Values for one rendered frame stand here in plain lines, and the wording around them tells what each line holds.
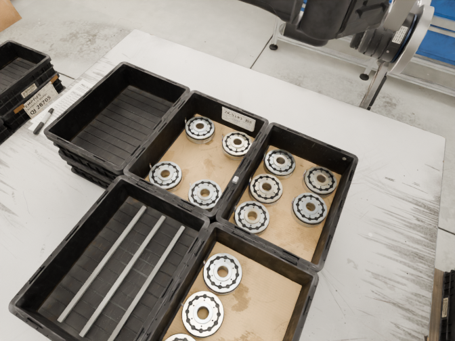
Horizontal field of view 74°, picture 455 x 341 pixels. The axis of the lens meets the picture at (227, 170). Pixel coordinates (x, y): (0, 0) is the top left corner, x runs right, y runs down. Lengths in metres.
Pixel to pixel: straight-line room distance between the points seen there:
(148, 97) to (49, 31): 2.22
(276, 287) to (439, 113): 2.33
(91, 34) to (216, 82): 1.90
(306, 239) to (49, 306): 0.70
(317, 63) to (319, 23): 2.43
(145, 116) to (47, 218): 0.48
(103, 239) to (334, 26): 0.77
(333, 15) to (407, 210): 0.93
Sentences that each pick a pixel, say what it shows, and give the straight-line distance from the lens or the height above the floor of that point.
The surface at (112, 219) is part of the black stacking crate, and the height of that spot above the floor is 0.83.
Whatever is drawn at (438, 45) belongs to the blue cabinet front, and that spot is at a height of 0.42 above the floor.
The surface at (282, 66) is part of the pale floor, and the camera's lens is 2.78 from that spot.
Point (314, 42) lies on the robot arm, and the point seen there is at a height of 1.40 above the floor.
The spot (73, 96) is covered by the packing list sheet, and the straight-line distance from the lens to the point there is 1.51.
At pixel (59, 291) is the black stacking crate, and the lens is 0.94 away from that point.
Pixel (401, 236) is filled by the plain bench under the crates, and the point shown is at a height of 0.70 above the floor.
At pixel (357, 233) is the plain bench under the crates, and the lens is 1.15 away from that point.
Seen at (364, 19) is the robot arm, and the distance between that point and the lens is 0.52.
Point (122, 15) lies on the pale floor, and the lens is 3.38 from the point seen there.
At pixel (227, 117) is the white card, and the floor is 0.88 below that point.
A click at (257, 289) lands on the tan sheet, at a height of 0.83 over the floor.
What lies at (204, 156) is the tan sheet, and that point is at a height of 0.83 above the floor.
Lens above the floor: 1.67
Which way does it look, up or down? 57 degrees down
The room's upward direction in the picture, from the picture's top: 5 degrees clockwise
